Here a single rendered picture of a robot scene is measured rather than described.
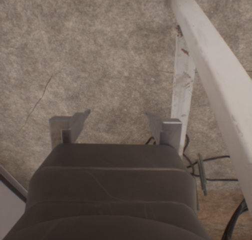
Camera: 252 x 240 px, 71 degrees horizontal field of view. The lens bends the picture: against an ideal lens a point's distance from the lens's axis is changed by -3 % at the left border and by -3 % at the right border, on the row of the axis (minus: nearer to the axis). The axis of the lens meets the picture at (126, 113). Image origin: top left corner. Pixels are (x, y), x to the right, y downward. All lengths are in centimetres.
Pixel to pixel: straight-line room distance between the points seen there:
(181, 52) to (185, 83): 12
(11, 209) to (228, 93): 54
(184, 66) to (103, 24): 42
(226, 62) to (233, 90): 9
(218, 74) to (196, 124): 82
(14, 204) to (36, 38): 75
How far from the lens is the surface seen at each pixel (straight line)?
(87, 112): 15
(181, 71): 69
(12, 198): 56
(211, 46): 46
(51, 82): 112
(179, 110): 78
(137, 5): 86
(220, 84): 35
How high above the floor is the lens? 85
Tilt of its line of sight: 51 degrees down
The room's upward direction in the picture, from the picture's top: 170 degrees counter-clockwise
